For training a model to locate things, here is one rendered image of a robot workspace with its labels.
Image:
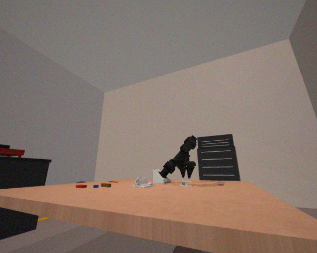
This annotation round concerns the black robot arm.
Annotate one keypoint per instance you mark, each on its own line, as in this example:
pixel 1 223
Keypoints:
pixel 169 167

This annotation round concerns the brown rectangular block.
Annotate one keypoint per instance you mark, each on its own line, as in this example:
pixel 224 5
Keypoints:
pixel 105 185

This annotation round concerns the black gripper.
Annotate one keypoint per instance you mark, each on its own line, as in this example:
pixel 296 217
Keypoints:
pixel 187 165

